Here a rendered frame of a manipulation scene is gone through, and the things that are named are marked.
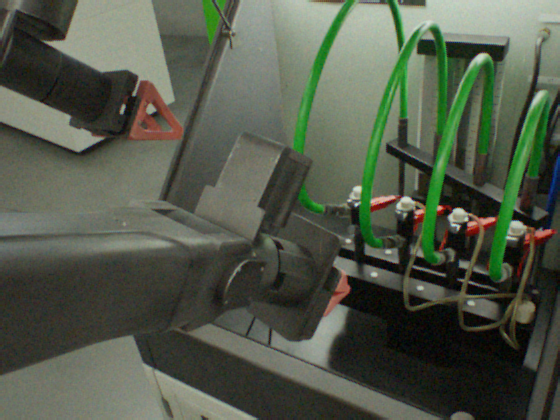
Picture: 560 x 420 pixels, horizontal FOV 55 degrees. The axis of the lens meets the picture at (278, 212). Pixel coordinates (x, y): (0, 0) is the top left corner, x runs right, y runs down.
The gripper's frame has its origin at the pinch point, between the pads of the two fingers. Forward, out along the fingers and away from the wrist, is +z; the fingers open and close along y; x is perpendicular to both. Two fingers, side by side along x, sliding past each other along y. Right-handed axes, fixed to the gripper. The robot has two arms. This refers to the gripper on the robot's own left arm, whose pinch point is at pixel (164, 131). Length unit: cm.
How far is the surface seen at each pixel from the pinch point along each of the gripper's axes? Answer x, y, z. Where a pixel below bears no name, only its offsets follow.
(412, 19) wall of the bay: -37, -1, 39
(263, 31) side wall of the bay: -33, 27, 30
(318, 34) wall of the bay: -35, 19, 36
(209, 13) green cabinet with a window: -138, 255, 153
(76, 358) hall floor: 69, 141, 78
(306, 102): -8.2, -11.6, 10.1
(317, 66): -12.8, -11.6, 10.0
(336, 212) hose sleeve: 1.4, -6.7, 27.2
